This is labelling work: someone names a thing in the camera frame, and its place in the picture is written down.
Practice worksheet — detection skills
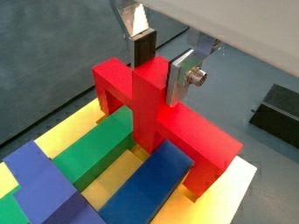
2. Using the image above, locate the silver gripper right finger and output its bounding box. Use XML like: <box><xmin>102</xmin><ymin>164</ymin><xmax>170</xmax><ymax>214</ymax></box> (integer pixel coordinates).
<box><xmin>166</xmin><ymin>28</ymin><xmax>223</xmax><ymax>107</ymax></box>

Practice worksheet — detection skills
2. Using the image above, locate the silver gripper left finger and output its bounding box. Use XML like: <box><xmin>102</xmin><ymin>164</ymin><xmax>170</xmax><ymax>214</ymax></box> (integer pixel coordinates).
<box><xmin>110</xmin><ymin>0</ymin><xmax>156</xmax><ymax>68</ymax></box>

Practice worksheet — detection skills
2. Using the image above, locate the red three-legged block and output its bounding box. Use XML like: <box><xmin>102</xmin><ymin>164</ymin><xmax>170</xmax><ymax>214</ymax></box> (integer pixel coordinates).
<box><xmin>92</xmin><ymin>56</ymin><xmax>242</xmax><ymax>197</ymax></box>

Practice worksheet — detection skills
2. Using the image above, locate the green long block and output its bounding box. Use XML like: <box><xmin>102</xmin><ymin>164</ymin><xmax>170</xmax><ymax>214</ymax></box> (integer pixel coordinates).
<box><xmin>0</xmin><ymin>105</ymin><xmax>136</xmax><ymax>224</ymax></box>

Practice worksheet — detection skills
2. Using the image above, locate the blue long block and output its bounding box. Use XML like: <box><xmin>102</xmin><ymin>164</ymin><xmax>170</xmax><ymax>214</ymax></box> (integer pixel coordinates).
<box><xmin>98</xmin><ymin>140</ymin><xmax>194</xmax><ymax>224</ymax></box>

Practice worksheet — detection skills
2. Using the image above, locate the purple cross block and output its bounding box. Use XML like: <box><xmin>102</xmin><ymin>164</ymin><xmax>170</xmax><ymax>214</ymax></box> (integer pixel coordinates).
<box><xmin>4</xmin><ymin>141</ymin><xmax>107</xmax><ymax>224</ymax></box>

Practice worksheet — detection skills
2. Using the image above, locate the black angle bracket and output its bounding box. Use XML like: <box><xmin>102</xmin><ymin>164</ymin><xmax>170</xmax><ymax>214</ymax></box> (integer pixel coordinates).
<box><xmin>250</xmin><ymin>84</ymin><xmax>299</xmax><ymax>149</ymax></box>

